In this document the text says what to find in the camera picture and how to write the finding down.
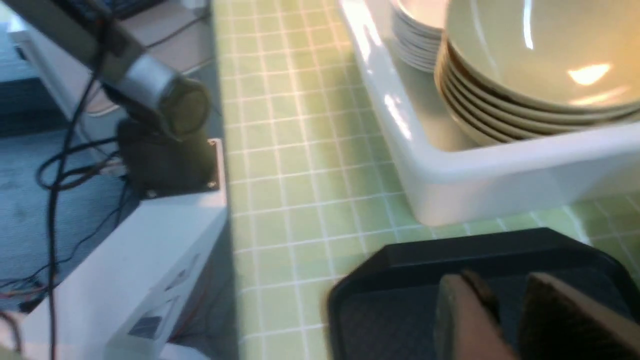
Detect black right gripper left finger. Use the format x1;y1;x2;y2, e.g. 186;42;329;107
434;269;519;360

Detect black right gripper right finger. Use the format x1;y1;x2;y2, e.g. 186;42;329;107
518;272;640;360

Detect beige noodle bowl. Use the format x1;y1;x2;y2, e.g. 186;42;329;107
445;0;640;112

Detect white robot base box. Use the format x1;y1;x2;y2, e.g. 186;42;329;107
54;138;227;360

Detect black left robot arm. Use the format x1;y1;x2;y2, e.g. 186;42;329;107
6;0;220;199

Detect stacked beige bowl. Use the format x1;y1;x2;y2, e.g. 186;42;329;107
438;44;640;134
438;86;545;146
442;59;639;129
436;75;595;143

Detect top stacked beige bowl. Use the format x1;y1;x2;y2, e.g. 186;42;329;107
438;44;640;134

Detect black serving tray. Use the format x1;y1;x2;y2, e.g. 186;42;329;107
327;228;639;360

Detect large white plastic tub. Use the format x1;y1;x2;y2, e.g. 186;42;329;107
336;0;639;226

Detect green checkered tablecloth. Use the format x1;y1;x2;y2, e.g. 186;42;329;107
211;0;639;360

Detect stack of white dishes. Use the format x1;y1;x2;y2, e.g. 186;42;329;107
390;0;449;73

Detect loose black floor cables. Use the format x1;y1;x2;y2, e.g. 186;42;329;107
0;15;131;360

